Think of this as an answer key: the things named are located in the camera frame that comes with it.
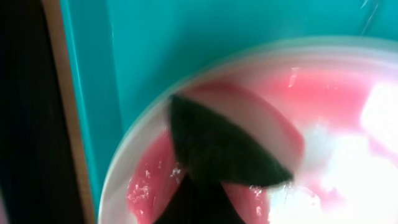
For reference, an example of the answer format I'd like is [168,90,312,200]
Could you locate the white plate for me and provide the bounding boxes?
[98,37,397,223]

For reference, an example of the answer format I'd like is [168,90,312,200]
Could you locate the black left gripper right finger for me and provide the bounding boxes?
[194,183,245,224]

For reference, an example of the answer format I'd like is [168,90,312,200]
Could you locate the teal plastic tray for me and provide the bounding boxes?
[60,0,397,206]

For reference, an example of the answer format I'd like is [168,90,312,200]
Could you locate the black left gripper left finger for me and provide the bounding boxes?
[154,175,194,224]

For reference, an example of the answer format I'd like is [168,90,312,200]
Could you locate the green orange sponge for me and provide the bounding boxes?
[168,83,304,187]

